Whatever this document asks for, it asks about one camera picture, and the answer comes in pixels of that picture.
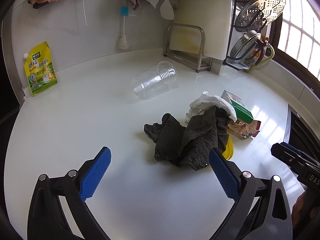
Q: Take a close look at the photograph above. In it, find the window with dark frame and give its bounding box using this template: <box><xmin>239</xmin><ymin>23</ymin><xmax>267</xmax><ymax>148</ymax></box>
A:
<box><xmin>271</xmin><ymin>0</ymin><xmax>319</xmax><ymax>96</ymax></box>

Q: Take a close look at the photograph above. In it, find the steel cutting board rack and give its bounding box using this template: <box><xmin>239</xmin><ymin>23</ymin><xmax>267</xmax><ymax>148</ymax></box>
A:
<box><xmin>163</xmin><ymin>23</ymin><xmax>213</xmax><ymax>73</ymax></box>

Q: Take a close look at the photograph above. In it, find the dark grey cloth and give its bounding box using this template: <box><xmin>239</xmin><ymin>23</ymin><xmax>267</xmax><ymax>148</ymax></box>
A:
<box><xmin>144</xmin><ymin>106</ymin><xmax>230</xmax><ymax>171</ymax></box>

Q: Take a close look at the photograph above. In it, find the red snack wrapper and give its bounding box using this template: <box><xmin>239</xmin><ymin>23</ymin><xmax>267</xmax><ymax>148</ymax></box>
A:
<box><xmin>228</xmin><ymin>119</ymin><xmax>261</xmax><ymax>138</ymax></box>

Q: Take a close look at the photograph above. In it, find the yellow lid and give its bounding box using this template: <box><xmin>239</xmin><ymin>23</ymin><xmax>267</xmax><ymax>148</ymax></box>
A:
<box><xmin>222</xmin><ymin>135</ymin><xmax>234</xmax><ymax>160</ymax></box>

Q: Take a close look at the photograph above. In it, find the black lid rack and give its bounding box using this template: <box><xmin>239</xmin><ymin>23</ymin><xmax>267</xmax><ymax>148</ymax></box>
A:
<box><xmin>223</xmin><ymin>0</ymin><xmax>267</xmax><ymax>70</ymax></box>

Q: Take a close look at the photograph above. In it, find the person's right hand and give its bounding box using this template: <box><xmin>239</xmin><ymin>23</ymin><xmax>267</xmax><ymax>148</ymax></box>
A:
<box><xmin>291</xmin><ymin>188</ymin><xmax>319</xmax><ymax>231</ymax></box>

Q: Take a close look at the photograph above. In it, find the clear plastic cup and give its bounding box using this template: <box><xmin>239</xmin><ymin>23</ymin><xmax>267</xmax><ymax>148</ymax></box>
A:
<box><xmin>131</xmin><ymin>61</ymin><xmax>177</xmax><ymax>100</ymax></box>

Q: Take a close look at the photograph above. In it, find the yellow gas hose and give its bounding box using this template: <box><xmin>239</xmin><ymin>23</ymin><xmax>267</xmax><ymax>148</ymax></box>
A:
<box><xmin>246</xmin><ymin>43</ymin><xmax>276</xmax><ymax>73</ymax></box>

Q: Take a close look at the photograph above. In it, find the black kitchen sink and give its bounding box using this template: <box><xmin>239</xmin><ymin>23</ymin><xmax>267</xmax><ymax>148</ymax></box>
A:
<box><xmin>284</xmin><ymin>105</ymin><xmax>319</xmax><ymax>161</ymax></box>

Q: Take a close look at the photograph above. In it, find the white cutting board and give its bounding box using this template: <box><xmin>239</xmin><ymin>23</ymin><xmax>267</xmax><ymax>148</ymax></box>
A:
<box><xmin>174</xmin><ymin>0</ymin><xmax>233</xmax><ymax>60</ymax></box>

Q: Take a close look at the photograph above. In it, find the white tissue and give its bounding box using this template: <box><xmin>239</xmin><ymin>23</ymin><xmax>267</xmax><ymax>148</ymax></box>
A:
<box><xmin>185</xmin><ymin>91</ymin><xmax>237</xmax><ymax>123</ymax></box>

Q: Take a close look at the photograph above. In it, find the blue white bottle brush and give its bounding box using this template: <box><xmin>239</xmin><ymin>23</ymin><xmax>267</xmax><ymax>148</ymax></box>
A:
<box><xmin>118</xmin><ymin>5</ymin><xmax>129</xmax><ymax>50</ymax></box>

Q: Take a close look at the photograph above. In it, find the white rice paddle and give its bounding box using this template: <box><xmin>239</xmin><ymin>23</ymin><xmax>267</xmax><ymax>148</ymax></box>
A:
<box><xmin>160</xmin><ymin>0</ymin><xmax>174</xmax><ymax>21</ymax></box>

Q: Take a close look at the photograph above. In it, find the white straw on wall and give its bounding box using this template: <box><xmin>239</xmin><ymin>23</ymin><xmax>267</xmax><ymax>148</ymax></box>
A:
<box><xmin>82</xmin><ymin>0</ymin><xmax>88</xmax><ymax>26</ymax></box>

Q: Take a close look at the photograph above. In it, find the glass pot lid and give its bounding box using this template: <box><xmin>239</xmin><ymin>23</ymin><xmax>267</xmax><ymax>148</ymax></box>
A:
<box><xmin>229</xmin><ymin>30</ymin><xmax>262</xmax><ymax>62</ymax></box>

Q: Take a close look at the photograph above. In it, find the yellow green sauce pouch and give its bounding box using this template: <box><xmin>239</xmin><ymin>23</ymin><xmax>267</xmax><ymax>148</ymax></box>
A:
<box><xmin>23</xmin><ymin>42</ymin><xmax>57</xmax><ymax>96</ymax></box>

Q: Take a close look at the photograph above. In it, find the metal steamer tray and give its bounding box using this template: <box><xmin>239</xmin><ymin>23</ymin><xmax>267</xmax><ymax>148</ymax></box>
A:
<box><xmin>234</xmin><ymin>0</ymin><xmax>286</xmax><ymax>33</ymax></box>

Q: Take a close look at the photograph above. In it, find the green white carton box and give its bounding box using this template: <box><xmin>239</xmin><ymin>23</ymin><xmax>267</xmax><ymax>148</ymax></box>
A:
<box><xmin>222</xmin><ymin>90</ymin><xmax>253</xmax><ymax>124</ymax></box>

